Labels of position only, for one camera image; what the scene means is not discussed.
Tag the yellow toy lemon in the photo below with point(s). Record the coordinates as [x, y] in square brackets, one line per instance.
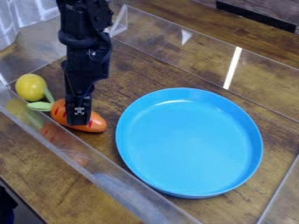
[29, 87]

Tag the clear acrylic back barrier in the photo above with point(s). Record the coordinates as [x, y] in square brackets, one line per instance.
[145, 40]

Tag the blue round plastic tray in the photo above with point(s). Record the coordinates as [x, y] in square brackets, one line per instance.
[188, 142]

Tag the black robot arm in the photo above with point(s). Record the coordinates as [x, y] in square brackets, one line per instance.
[84, 19]

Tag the clear acrylic front barrier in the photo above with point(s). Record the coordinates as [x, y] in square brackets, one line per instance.
[144, 202]

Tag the clear acrylic barrier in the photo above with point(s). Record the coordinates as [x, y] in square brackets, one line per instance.
[145, 40]
[144, 202]

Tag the orange toy carrot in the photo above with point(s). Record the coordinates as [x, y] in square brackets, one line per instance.
[96, 124]

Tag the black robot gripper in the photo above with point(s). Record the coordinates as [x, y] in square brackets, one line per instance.
[85, 66]

